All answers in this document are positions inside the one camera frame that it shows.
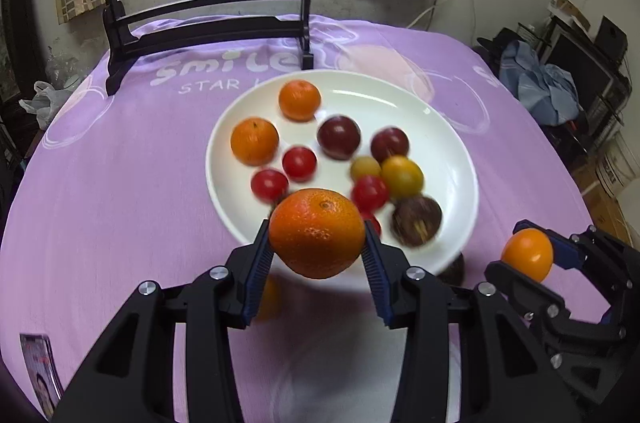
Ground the black bag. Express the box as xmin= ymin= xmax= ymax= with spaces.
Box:
xmin=472 ymin=27 xmax=521 ymax=68

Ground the cardboard box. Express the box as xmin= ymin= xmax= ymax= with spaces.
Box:
xmin=547 ymin=0 xmax=593 ymax=28

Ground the red cherry tomato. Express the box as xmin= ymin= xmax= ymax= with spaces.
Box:
xmin=351 ymin=175 xmax=390 ymax=213
xmin=282 ymin=146 xmax=318 ymax=182
xmin=250 ymin=169 xmax=290 ymax=204

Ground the smartphone with lit screen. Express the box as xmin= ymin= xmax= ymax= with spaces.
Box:
xmin=20 ymin=333 xmax=65 ymax=421

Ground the black speaker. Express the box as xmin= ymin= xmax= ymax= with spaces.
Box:
xmin=595 ymin=16 xmax=629 ymax=64

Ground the white bucket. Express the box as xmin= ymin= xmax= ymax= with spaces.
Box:
xmin=595 ymin=133 xmax=640 ymax=204

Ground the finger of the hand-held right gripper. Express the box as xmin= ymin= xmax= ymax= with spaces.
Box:
xmin=484 ymin=260 xmax=571 ymax=329
xmin=515 ymin=219 xmax=640 ymax=329

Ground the mandarin orange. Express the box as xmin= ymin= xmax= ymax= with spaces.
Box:
xmin=230 ymin=117 xmax=280 ymax=167
xmin=278 ymin=80 xmax=322 ymax=122
xmin=269 ymin=188 xmax=366 ymax=280

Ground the blue cloth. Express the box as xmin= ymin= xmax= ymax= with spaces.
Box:
xmin=500 ymin=40 xmax=583 ymax=127

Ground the purple printed tablecloth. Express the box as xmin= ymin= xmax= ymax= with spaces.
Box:
xmin=0 ymin=14 xmax=618 ymax=423

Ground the white plastic bag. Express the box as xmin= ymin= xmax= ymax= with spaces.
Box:
xmin=19 ymin=75 xmax=83 ymax=130

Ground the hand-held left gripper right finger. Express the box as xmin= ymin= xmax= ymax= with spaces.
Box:
xmin=362 ymin=219 xmax=583 ymax=423

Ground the dark brown water chestnut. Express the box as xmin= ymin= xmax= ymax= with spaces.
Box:
xmin=390 ymin=195 xmax=443 ymax=248
xmin=436 ymin=253 xmax=466 ymax=289

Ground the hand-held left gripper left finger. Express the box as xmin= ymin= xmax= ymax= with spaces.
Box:
xmin=52 ymin=219 xmax=275 ymax=423

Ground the black computer monitor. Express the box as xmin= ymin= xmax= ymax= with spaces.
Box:
xmin=542 ymin=20 xmax=618 ymax=108

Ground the small yellow-green fruit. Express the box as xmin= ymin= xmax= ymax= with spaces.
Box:
xmin=349 ymin=156 xmax=383 ymax=182

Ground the dark red tomato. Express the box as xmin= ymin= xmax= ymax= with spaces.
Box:
xmin=370 ymin=127 xmax=411 ymax=164
xmin=317 ymin=115 xmax=362 ymax=161

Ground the white oval plate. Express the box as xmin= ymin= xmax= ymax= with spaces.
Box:
xmin=205 ymin=71 xmax=480 ymax=293

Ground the orange cherry tomato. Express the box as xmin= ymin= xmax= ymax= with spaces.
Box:
xmin=501 ymin=228 xmax=554 ymax=283

